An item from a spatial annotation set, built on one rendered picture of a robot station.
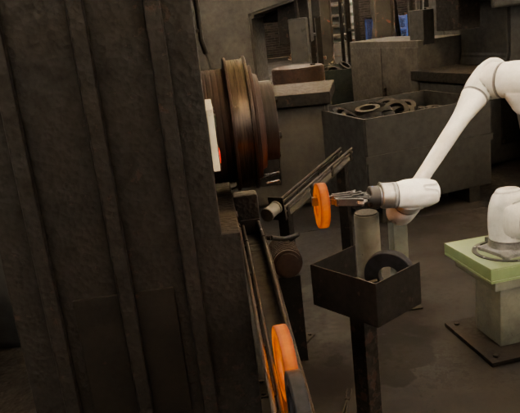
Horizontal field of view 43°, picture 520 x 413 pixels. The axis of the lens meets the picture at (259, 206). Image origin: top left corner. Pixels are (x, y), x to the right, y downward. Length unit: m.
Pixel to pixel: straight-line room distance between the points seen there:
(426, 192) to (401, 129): 2.30
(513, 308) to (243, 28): 2.95
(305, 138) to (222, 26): 1.03
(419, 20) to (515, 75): 3.75
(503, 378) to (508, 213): 0.66
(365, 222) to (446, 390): 0.87
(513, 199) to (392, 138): 1.84
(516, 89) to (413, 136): 2.20
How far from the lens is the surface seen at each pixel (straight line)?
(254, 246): 2.47
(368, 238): 3.19
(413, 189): 2.32
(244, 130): 2.16
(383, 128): 4.54
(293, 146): 5.09
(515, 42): 6.07
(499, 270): 2.82
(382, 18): 11.26
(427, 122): 4.72
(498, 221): 2.90
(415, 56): 6.20
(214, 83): 2.24
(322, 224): 2.25
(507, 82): 2.54
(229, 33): 5.05
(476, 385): 2.82
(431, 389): 2.79
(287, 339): 1.60
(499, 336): 3.04
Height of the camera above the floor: 1.48
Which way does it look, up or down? 16 degrees down
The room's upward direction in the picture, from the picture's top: 6 degrees counter-clockwise
